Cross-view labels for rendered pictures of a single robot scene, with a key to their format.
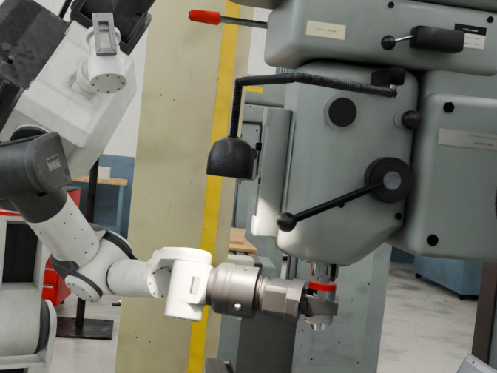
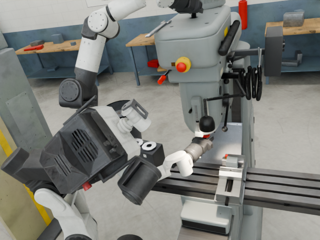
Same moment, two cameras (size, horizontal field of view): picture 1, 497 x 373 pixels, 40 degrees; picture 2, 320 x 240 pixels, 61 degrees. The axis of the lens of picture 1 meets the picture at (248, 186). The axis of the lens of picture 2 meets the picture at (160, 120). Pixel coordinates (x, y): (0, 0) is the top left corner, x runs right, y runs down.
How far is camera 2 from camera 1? 1.35 m
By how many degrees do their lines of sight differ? 58
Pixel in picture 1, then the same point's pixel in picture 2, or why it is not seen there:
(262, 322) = (157, 154)
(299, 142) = (212, 105)
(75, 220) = not seen: hidden behind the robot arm
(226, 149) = (212, 122)
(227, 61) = not seen: outside the picture
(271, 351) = (161, 159)
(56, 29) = (99, 118)
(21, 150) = (152, 173)
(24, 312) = (91, 224)
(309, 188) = (217, 115)
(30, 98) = (129, 153)
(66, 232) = not seen: hidden behind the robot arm
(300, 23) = (219, 73)
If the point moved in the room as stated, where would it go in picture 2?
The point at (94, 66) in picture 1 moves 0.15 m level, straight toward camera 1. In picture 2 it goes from (145, 124) to (182, 124)
